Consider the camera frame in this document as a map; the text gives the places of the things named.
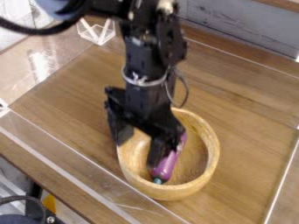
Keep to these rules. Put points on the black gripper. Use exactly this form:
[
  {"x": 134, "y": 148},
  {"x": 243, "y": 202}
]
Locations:
[{"x": 143, "y": 108}]

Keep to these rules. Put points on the purple toy eggplant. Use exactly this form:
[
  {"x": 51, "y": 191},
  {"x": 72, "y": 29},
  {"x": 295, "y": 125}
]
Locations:
[{"x": 162, "y": 172}]

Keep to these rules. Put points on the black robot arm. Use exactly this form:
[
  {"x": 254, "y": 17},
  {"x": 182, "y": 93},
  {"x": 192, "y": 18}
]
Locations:
[{"x": 155, "y": 49}]

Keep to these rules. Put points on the brown wooden bowl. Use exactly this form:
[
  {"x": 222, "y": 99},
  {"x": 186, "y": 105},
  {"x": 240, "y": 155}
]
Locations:
[{"x": 194, "y": 168}]

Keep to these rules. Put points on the clear acrylic tray walls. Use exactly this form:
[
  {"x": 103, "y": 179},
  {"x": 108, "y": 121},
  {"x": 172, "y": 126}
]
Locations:
[{"x": 239, "y": 87}]

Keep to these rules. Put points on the black clamp with screw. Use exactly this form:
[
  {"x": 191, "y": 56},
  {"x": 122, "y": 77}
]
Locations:
[{"x": 36, "y": 211}]

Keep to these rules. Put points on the clear acrylic corner bracket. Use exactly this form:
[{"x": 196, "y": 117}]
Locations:
[{"x": 96, "y": 33}]

